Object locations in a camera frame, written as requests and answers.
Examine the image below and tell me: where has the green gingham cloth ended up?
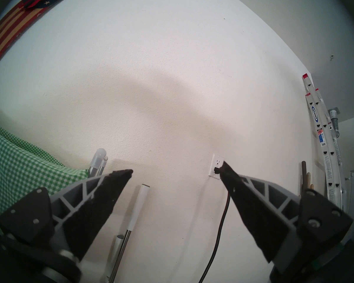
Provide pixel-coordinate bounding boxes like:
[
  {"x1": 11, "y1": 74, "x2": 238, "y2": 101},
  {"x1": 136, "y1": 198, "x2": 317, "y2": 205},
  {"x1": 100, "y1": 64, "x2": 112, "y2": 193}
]
[{"x1": 0, "y1": 120, "x2": 89, "y2": 236}]

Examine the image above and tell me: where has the grey conduit pipe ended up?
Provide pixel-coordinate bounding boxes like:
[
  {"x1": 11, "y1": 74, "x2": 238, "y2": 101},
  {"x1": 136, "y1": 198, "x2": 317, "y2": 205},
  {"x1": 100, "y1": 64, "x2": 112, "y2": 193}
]
[{"x1": 327, "y1": 108, "x2": 341, "y2": 138}]

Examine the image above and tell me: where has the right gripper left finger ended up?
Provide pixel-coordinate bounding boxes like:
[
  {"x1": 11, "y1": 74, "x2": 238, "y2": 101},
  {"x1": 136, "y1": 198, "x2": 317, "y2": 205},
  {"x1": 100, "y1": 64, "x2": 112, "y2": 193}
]
[{"x1": 0, "y1": 169, "x2": 134, "y2": 262}]

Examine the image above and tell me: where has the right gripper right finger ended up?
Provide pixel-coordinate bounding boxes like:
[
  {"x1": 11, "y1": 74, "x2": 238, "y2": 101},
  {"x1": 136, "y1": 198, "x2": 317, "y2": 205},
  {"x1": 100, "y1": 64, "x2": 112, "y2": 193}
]
[{"x1": 220, "y1": 161, "x2": 353, "y2": 274}]

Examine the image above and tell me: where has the white capped metal pole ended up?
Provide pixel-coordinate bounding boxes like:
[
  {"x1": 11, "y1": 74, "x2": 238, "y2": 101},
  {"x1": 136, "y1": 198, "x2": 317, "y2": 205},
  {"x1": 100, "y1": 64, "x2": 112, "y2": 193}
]
[{"x1": 108, "y1": 184, "x2": 150, "y2": 283}]

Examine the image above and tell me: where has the aluminium extension ladder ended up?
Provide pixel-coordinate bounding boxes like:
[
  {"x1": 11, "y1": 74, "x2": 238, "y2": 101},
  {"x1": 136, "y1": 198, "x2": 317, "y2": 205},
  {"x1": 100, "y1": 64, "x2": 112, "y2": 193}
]
[{"x1": 302, "y1": 74, "x2": 347, "y2": 212}]

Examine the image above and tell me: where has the red power cord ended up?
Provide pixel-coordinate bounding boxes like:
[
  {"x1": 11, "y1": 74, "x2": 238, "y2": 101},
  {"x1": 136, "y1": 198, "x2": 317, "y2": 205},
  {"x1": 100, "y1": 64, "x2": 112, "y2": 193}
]
[{"x1": 198, "y1": 166, "x2": 231, "y2": 283}]

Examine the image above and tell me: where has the white wall outlet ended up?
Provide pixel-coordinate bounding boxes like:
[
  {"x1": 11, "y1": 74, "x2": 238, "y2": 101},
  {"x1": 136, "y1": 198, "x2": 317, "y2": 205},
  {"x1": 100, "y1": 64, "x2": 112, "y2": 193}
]
[{"x1": 208, "y1": 154, "x2": 225, "y2": 180}]

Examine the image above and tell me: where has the red tan striped flag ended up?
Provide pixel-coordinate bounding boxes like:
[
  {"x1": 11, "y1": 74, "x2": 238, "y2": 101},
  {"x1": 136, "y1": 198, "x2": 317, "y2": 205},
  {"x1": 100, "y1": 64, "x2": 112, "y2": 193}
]
[{"x1": 0, "y1": 0, "x2": 80, "y2": 76}]

